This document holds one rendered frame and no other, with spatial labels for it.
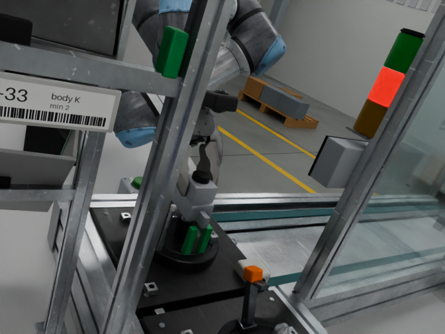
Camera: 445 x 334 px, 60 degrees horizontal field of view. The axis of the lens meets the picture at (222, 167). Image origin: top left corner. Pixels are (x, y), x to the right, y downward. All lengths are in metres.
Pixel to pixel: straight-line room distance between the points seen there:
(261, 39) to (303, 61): 9.16
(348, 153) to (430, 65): 0.16
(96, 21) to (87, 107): 0.07
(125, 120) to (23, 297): 0.52
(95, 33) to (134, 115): 0.75
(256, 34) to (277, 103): 5.18
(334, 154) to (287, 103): 5.55
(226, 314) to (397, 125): 0.37
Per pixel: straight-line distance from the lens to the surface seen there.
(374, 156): 0.61
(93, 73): 0.26
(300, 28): 10.51
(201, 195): 0.61
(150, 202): 0.31
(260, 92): 6.49
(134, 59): 4.67
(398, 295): 1.05
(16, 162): 0.43
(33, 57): 0.25
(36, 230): 0.85
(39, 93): 0.25
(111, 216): 0.72
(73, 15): 0.30
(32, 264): 0.77
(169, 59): 0.27
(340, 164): 0.60
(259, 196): 1.00
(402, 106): 0.60
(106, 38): 0.30
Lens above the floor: 1.37
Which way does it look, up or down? 22 degrees down
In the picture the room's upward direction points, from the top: 20 degrees clockwise
